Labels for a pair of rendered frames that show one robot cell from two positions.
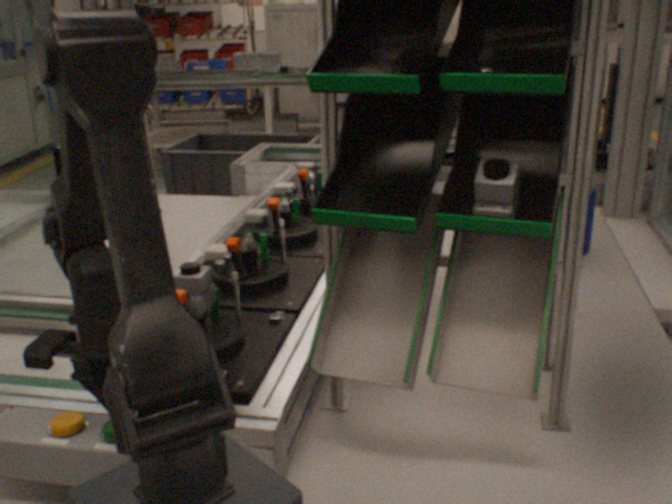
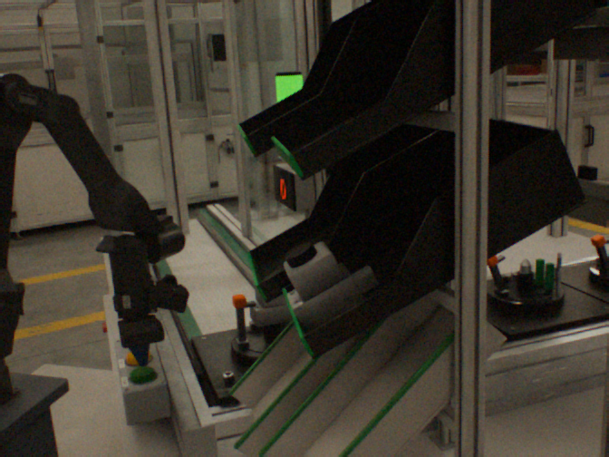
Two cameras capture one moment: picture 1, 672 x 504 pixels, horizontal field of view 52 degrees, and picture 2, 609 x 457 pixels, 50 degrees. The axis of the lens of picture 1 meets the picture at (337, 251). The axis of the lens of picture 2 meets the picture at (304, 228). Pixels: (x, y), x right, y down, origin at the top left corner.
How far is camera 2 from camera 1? 0.84 m
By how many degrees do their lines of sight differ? 57
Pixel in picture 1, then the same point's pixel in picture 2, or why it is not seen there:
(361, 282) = not seen: hidden behind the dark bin
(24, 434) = (123, 352)
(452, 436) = not seen: outside the picture
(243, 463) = (19, 407)
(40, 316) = not seen: hidden behind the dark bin
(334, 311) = (293, 362)
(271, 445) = (188, 445)
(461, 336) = (327, 442)
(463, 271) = (379, 376)
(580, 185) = (466, 319)
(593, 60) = (467, 140)
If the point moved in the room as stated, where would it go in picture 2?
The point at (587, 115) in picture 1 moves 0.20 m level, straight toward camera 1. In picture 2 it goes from (467, 219) to (224, 245)
